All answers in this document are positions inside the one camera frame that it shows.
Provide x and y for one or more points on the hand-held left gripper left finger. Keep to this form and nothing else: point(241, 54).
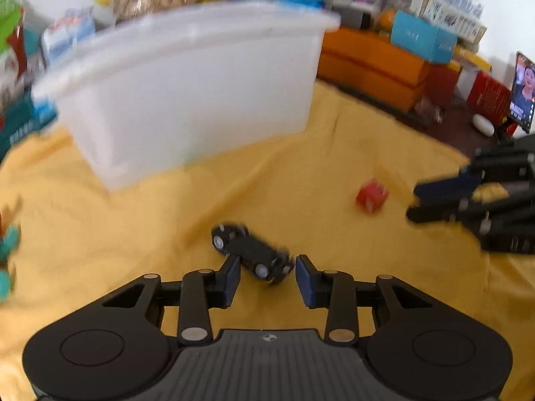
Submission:
point(232, 277)

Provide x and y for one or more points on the dark grey block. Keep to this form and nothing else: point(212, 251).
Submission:
point(351, 16)

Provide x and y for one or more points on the black toy car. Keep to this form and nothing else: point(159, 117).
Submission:
point(250, 252)

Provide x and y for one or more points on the small red toy cube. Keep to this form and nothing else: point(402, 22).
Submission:
point(371, 196)

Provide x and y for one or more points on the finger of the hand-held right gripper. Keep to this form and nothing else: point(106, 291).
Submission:
point(447, 190)
point(443, 213)

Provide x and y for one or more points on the row of white boxes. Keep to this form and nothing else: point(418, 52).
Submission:
point(451, 8)

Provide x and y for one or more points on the red box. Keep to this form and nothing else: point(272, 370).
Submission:
point(487, 92)

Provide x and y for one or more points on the phone with lit screen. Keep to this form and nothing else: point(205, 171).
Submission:
point(522, 92)

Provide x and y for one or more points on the green white printed bag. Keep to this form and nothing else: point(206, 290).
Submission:
point(10, 16)

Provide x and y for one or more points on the baby wipes pack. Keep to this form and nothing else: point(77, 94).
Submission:
point(67, 29)

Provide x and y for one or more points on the white earbuds case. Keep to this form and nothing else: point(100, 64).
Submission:
point(482, 124)

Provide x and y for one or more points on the dark green tissue package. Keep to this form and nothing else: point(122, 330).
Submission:
point(21, 129)

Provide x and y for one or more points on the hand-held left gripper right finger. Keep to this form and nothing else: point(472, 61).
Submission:
point(305, 277)

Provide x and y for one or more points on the teal box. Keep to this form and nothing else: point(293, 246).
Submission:
point(418, 35)

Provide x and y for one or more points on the teal orange toy figure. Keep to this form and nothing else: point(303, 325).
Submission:
point(8, 242)

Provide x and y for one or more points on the brown box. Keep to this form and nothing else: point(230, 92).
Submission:
point(443, 83)

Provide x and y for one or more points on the yellow cloth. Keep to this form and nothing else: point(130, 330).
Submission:
point(146, 225)

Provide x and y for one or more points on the white translucent plastic bin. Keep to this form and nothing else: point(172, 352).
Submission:
point(188, 92)

